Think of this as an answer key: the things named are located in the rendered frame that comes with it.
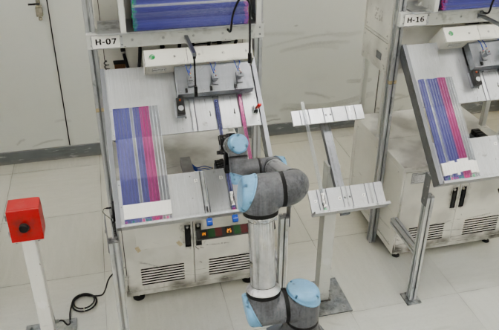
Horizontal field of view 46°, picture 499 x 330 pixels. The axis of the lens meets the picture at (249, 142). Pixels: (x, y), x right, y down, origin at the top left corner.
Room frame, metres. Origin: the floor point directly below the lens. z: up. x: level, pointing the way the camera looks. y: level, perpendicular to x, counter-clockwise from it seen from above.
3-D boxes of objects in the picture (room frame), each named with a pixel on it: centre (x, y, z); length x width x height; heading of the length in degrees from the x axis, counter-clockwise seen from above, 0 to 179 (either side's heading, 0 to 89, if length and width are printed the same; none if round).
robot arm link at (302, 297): (1.53, -0.18, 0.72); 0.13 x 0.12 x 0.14; 102
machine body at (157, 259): (2.64, 0.35, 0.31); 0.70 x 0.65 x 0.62; 104
